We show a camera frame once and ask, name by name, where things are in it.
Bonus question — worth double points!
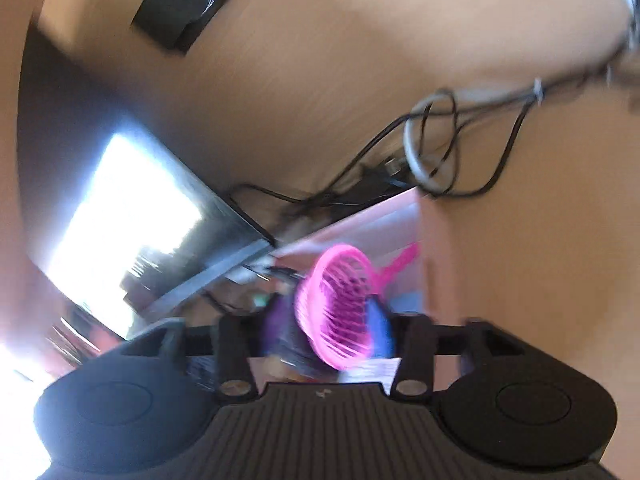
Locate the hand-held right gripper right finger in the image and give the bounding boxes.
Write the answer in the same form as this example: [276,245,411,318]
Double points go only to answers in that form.
[367,302,528,402]

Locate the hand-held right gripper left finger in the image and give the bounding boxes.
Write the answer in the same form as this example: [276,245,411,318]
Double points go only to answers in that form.
[122,312,281,402]

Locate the pink toy net scoop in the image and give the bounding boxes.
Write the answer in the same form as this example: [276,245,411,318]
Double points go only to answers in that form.
[294,241,421,372]

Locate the cardboard box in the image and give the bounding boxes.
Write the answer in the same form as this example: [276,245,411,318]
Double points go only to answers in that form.
[270,187,468,391]

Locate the black power adapter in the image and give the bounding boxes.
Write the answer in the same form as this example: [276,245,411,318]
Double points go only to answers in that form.
[357,157,416,196]

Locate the black computer case glass panel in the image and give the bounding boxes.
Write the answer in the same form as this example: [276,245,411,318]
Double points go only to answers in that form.
[17,115,278,341]

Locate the black desk cable grommet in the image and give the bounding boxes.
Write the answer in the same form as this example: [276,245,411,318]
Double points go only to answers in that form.
[131,0,261,56]

